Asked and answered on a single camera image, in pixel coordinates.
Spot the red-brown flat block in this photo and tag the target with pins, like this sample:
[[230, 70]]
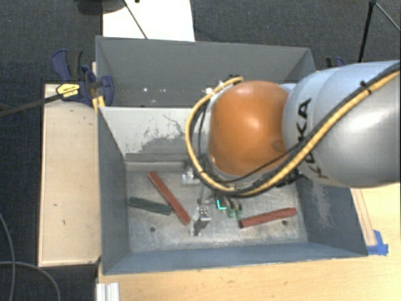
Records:
[[267, 217], [169, 197]]

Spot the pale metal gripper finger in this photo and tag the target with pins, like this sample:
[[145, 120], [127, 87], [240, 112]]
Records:
[[200, 223], [188, 178]]

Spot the dark green flat block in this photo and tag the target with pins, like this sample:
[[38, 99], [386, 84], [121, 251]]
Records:
[[149, 206]]

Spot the grey metal bin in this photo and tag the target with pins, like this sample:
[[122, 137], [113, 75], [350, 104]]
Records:
[[219, 235]]

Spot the pale wood board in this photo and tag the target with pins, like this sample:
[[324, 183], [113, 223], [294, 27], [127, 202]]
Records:
[[69, 180]]

